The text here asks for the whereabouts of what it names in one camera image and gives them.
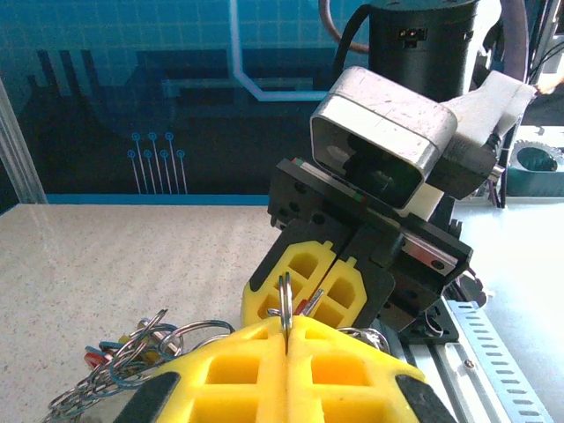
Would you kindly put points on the aluminium frame post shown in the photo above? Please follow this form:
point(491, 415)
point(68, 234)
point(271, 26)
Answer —
point(17, 154)

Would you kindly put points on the yellow tag key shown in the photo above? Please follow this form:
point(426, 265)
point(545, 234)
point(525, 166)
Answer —
point(124, 339)

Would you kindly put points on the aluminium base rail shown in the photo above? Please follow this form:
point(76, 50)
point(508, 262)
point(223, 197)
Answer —
point(434, 361)

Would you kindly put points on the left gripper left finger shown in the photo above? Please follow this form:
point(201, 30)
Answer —
point(269, 388)

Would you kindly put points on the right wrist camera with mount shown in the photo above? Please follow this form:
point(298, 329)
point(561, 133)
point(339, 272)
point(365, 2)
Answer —
point(383, 114)

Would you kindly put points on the person's hand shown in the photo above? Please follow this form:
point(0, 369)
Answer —
point(551, 86)

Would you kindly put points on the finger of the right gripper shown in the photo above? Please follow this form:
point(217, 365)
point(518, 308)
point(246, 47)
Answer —
point(352, 286)
point(264, 304)

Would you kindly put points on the red tag key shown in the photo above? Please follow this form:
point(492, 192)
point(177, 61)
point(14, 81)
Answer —
point(313, 302)
point(94, 359)

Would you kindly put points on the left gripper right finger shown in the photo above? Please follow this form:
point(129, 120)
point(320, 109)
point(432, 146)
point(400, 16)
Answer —
point(299, 388)

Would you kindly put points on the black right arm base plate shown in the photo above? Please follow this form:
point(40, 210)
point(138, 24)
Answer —
point(445, 330)

